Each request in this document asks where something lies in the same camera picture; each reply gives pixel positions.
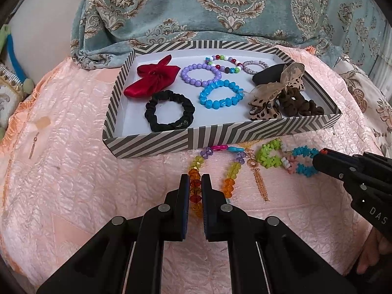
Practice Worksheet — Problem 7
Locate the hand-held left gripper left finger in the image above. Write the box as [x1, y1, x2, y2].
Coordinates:
[36, 174, 190, 294]

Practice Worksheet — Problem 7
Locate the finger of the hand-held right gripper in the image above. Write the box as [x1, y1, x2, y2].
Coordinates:
[312, 156, 392, 191]
[320, 148, 392, 172]

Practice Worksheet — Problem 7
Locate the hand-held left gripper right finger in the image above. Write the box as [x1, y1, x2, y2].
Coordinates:
[201, 173, 357, 294]

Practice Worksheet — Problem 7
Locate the amber rainbow crystal bracelet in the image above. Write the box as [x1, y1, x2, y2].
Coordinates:
[187, 145, 245, 219]

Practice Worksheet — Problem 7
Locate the green blue flower bead bracelet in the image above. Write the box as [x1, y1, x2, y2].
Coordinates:
[257, 139, 320, 178]

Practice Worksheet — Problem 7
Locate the brown scrunchie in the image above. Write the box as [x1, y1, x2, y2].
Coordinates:
[277, 86, 325, 117]

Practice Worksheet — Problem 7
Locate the leopard print bow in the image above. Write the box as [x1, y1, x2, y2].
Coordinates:
[247, 62, 306, 121]

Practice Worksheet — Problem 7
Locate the black scrunchie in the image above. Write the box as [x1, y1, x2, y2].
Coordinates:
[145, 90, 196, 132]

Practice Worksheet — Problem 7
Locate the striped cardboard box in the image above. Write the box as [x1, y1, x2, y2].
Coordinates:
[102, 40, 343, 159]

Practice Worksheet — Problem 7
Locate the lilac rhinestone bracelet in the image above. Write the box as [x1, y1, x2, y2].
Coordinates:
[242, 61, 270, 75]

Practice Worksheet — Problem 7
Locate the purple bead bracelet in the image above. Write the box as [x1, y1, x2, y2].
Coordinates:
[181, 63, 222, 87]

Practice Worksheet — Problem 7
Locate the multicolour round bead bracelet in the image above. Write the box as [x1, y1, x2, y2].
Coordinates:
[205, 54, 244, 74]

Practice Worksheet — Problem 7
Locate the person's right hand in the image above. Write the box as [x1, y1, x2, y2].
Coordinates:
[357, 230, 383, 275]

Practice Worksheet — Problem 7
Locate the cream floral cloth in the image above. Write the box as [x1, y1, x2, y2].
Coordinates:
[332, 52, 392, 160]

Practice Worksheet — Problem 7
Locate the pink quilted blanket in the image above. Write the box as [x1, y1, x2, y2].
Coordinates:
[0, 46, 386, 294]

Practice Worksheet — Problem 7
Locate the black fabric hair accessory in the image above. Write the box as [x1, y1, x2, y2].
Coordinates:
[252, 64, 290, 87]

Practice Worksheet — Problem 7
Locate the red satin bow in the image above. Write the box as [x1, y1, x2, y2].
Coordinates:
[124, 54, 181, 98]

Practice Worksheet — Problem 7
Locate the teal damask cloth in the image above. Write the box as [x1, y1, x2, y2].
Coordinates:
[70, 0, 392, 68]

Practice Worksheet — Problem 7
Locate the cream floral cushion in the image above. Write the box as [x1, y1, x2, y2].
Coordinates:
[0, 64, 25, 129]

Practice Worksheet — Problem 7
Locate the beige sofa backrest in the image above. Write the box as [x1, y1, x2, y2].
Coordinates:
[9, 0, 89, 83]

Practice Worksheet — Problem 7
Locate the green blue plush toy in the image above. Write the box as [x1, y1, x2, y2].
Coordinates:
[0, 24, 35, 94]

